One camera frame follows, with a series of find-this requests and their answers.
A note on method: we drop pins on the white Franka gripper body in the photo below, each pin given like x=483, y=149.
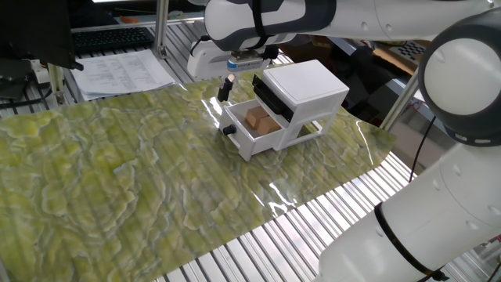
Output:
x=205, y=62

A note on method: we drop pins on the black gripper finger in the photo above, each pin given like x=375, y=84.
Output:
x=222, y=92
x=231, y=80

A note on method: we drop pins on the black round drawer knob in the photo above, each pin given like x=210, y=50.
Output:
x=229, y=129

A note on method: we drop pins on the white drawer with knob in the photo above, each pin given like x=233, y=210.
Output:
x=254, y=147

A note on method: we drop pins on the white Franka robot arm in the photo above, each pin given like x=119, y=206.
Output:
x=450, y=219

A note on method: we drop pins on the white plastic drawer cabinet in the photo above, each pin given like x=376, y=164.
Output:
x=305, y=84

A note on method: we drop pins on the brown wooden block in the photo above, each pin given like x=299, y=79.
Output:
x=269, y=125
x=255, y=115

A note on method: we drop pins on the small orange item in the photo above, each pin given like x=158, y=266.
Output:
x=129, y=19

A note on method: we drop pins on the printed white paper stack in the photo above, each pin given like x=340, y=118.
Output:
x=117, y=74

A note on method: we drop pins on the black computer keyboard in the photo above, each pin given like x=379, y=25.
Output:
x=111, y=39

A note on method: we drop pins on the green marble pattern mat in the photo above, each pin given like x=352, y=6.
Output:
x=117, y=176

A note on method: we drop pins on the white power strip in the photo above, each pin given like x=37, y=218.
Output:
x=39, y=72

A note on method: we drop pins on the black computer monitor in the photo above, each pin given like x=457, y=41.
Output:
x=35, y=27

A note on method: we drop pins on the checkerboard calibration board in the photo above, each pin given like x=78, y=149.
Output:
x=409, y=50

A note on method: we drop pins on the silver wrist mount blue caps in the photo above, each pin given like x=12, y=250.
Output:
x=244, y=62

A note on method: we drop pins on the aluminium frame rail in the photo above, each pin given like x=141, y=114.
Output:
x=117, y=24

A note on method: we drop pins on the short aluminium frame post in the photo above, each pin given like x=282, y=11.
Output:
x=56, y=84

